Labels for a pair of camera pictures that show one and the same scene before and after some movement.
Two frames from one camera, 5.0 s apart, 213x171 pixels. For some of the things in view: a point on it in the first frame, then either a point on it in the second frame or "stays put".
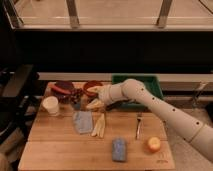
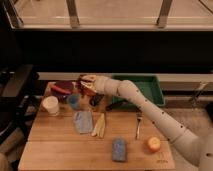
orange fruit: x=154 y=144 stays put
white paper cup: x=51 y=104 stays put
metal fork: x=139 y=117 stays put
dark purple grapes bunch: x=75 y=95 -> x=81 y=90
